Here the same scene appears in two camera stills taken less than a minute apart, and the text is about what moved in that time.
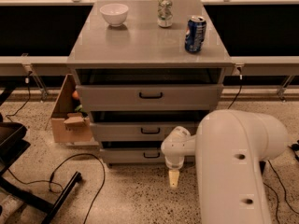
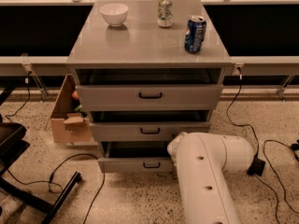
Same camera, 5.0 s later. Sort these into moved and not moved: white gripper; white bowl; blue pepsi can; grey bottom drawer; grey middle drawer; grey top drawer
Moved: grey bottom drawer; white gripper
Not moved: blue pepsi can; grey top drawer; grey middle drawer; white bowl
